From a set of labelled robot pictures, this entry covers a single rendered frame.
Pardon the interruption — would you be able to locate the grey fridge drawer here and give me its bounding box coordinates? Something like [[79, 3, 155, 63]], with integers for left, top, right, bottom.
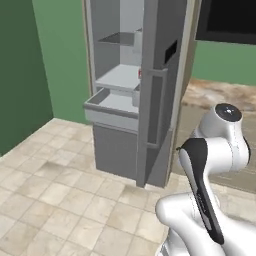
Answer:
[[83, 87, 141, 133]]

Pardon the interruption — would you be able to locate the white carton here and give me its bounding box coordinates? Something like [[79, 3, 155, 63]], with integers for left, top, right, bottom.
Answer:
[[133, 28, 144, 55]]

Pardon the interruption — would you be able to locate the grey fridge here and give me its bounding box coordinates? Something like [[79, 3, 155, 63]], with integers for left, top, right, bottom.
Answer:
[[81, 0, 203, 189]]

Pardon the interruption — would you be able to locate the grey fridge door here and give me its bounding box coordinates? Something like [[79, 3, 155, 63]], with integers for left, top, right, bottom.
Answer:
[[135, 0, 195, 189]]

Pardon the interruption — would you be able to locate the black wall cabinet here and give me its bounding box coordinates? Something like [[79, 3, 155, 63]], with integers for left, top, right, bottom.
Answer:
[[195, 0, 256, 46]]

